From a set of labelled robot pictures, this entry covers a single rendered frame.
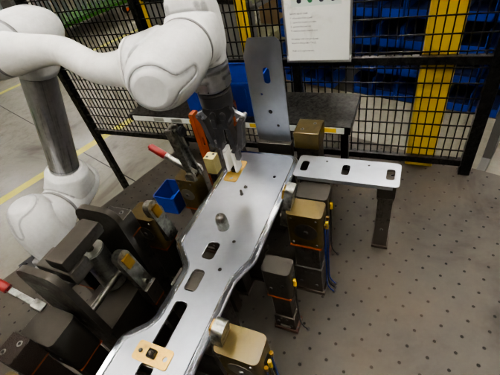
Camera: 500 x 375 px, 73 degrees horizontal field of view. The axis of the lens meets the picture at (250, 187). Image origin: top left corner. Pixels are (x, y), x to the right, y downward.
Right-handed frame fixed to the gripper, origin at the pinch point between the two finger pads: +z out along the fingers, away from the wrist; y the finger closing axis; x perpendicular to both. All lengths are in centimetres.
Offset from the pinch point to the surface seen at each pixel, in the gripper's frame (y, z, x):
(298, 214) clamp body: 19.5, 8.4, -8.1
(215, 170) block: -11.0, 10.7, 6.0
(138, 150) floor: -181, 114, 126
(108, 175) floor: -187, 114, 90
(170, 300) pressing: -2.7, 12.5, -35.3
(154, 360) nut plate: 1.1, 12.3, -47.5
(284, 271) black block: 19.3, 13.8, -21.1
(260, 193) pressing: 5.4, 13.0, 1.4
